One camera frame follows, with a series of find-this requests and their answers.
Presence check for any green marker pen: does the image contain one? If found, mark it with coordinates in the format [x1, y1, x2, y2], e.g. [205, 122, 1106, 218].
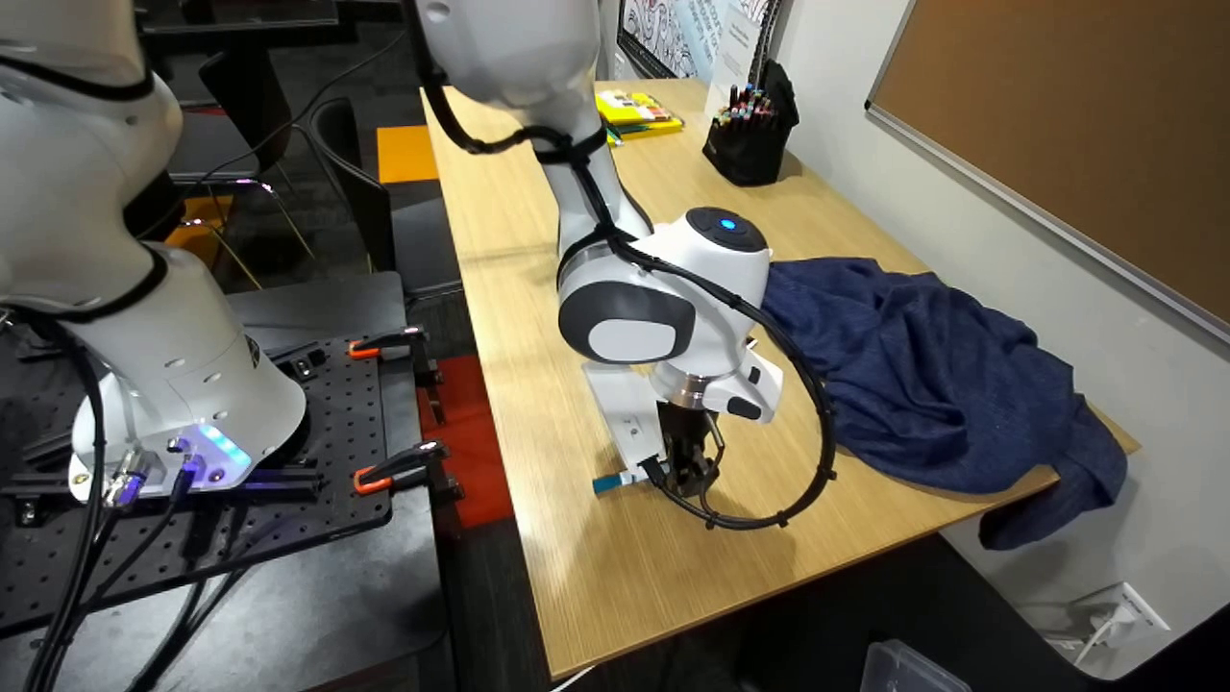
[588, 469, 655, 501]

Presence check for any clear plastic box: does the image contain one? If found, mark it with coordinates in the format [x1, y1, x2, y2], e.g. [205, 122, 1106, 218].
[859, 640, 982, 692]

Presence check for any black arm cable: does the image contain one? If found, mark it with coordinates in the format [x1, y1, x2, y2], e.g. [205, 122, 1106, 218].
[414, 59, 840, 539]

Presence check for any brown cork pin board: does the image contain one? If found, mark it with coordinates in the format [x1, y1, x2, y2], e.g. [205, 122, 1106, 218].
[861, 0, 1230, 362]

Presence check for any dark blue cloth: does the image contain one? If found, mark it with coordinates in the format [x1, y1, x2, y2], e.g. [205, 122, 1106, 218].
[760, 253, 1134, 555]

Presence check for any black perforated mounting board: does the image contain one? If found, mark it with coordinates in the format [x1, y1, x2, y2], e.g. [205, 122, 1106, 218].
[0, 335, 398, 642]

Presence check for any whiteboard with drawings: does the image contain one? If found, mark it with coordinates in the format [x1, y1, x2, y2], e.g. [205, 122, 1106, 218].
[614, 0, 777, 90]

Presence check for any orange seat chair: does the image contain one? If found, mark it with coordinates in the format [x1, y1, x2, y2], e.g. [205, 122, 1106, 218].
[312, 93, 441, 278]

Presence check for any black pen pouch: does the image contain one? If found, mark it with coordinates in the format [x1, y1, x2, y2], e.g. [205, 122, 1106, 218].
[701, 59, 802, 193]

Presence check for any white floor bin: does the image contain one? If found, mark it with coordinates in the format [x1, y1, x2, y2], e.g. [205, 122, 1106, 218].
[1020, 578, 1177, 686]

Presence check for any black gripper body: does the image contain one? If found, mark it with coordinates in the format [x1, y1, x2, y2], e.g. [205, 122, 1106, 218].
[655, 396, 731, 472]

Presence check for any orange handled black clamp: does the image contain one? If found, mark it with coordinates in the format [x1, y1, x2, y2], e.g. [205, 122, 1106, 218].
[351, 440, 451, 501]
[344, 322, 426, 369]

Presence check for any black base cable bundle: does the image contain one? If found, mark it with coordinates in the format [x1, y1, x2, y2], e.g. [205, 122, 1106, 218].
[18, 313, 123, 692]

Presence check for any yellow crayon box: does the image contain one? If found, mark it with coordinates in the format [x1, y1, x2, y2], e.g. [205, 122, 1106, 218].
[594, 86, 688, 137]

